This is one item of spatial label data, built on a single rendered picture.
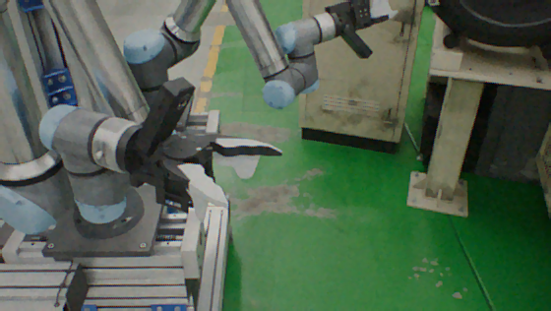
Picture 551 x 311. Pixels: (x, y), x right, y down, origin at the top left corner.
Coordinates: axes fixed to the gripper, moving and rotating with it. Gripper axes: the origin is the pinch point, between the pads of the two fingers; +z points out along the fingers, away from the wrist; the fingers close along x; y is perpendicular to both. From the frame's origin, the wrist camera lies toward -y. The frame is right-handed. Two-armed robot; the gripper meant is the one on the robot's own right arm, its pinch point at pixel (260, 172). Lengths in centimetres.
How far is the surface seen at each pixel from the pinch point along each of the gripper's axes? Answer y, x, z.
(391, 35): 17, -174, -18
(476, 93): 29, -148, 24
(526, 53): 8, -134, 36
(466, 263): 90, -122, 37
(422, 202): 85, -151, 14
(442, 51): 5, -106, 11
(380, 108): 55, -179, -18
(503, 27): -5, -103, 26
